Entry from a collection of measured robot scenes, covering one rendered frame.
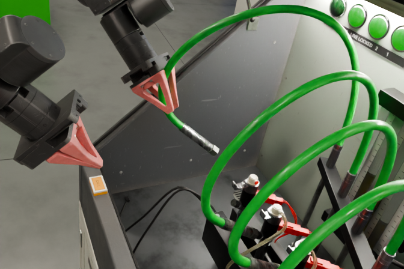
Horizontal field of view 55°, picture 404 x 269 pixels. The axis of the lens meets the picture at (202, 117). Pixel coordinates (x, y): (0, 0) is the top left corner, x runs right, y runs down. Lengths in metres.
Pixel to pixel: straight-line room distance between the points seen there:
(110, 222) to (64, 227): 1.27
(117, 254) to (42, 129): 0.37
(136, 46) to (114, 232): 0.38
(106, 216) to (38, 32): 0.50
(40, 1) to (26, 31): 3.44
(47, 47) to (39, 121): 0.10
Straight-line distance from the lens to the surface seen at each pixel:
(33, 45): 0.44
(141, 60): 0.70
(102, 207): 0.88
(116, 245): 0.81
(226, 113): 1.06
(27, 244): 2.07
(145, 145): 1.00
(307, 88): 0.55
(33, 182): 2.37
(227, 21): 0.66
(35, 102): 0.51
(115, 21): 0.71
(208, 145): 0.78
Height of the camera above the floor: 1.59
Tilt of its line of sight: 32 degrees down
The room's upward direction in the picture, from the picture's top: 11 degrees clockwise
